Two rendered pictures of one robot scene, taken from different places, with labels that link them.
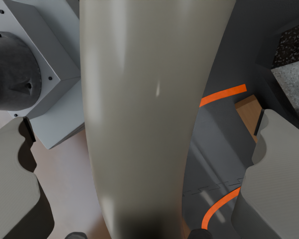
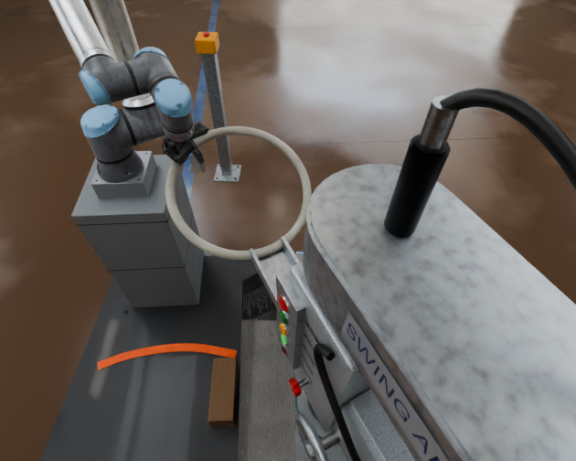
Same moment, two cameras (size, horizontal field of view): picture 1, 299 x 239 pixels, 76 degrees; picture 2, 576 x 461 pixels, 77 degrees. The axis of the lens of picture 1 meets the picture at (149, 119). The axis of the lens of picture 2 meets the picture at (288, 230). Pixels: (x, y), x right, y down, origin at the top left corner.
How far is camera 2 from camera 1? 1.30 m
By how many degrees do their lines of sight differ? 53
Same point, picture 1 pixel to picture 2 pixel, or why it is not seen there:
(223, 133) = (185, 395)
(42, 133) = (82, 206)
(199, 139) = (154, 390)
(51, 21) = (157, 173)
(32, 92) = (125, 176)
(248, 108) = (224, 363)
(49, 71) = (141, 177)
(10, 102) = (114, 169)
